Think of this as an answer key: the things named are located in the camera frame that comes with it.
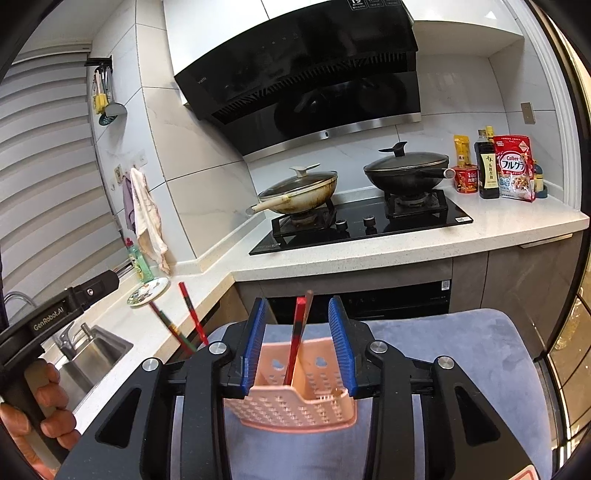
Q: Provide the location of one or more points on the red chopstick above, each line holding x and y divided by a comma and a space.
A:
295, 337
193, 314

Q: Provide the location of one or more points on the yellow hanging utensil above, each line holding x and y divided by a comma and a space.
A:
99, 104

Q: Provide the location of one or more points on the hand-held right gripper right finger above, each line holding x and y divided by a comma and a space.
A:
340, 350

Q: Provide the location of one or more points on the green chopstick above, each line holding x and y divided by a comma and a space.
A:
171, 328

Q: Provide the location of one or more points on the brown chopstick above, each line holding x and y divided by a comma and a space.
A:
307, 309

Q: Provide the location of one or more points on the built-in black oven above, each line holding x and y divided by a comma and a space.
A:
369, 300

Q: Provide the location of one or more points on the dark soy sauce bottle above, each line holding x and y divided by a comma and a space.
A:
487, 175

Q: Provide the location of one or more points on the hanging skimmer ladle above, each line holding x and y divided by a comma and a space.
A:
113, 113

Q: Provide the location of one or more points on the blue-grey fleece blanket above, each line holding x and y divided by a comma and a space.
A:
415, 332

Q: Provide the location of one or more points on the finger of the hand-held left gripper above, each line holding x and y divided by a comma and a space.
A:
94, 288

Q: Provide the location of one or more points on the yellow snack packet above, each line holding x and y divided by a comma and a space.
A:
464, 150

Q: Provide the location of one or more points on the white window blinds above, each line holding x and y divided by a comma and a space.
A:
51, 175

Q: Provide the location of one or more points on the green dish soap bottle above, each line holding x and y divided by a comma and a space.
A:
141, 261

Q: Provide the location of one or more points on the white wall socket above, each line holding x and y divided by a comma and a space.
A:
118, 171

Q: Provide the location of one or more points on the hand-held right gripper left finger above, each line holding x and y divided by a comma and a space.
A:
254, 350

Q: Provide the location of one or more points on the sink soap dispenser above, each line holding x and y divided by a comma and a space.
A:
87, 331

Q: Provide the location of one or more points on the black wok with lid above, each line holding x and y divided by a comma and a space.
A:
406, 173

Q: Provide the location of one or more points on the red instant noodle cup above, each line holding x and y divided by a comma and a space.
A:
466, 180

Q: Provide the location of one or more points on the purple hanging cloth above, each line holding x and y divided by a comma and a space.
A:
128, 207

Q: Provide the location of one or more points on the glass sliding door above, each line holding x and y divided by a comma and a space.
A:
572, 277

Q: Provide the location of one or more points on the black wall utensil rack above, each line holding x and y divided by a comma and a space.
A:
99, 61

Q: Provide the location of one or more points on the steel kitchen sink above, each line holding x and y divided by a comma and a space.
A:
97, 355

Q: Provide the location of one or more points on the beige wok with glass lid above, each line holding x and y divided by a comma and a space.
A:
300, 189

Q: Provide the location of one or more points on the red and white cereal bag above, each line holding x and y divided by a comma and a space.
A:
515, 170

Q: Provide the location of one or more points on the small green and yellow container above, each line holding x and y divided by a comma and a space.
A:
540, 182

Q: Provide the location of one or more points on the person's left hand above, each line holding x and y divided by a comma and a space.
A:
57, 422

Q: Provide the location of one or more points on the pink perforated utensil holder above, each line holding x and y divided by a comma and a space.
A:
286, 406

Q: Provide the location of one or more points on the black range hood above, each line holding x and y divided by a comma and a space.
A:
300, 83

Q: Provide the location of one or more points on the chrome kitchen faucet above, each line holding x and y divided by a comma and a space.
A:
64, 339

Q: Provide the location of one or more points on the white hanging towel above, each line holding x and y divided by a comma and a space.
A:
147, 217

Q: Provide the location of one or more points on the small patterned plate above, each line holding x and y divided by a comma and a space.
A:
147, 291

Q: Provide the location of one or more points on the black gas stove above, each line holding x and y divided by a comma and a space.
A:
360, 226

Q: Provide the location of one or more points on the yellow capped bottle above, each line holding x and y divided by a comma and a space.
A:
490, 134

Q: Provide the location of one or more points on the grey wall socket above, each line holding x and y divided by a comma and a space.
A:
528, 112

